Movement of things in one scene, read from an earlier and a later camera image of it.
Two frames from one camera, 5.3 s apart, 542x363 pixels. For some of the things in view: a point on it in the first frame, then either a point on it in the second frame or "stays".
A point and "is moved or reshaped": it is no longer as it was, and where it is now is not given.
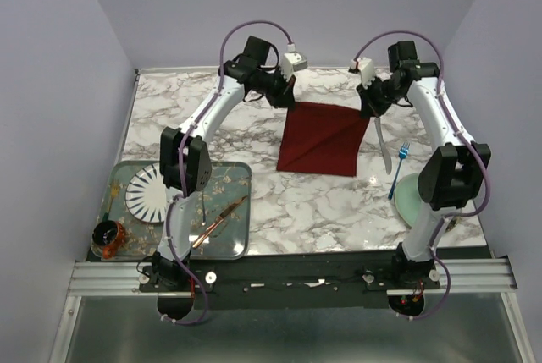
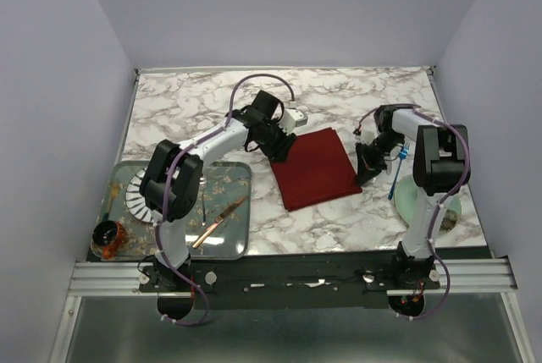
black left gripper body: x=272 y=85 → x=271 y=135
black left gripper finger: x=288 y=101 → x=279 y=151
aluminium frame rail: x=121 y=278 stays
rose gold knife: x=211 y=227 stays
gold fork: x=114 y=189 stays
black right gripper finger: x=367 y=109 → x=367 y=164
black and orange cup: x=107 y=237 stays
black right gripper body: x=384 y=94 → x=384 y=143
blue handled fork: x=402 y=152 stays
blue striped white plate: x=146 y=195 stays
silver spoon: x=203 y=222 stays
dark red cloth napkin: x=322 y=138 is moved or reshaped
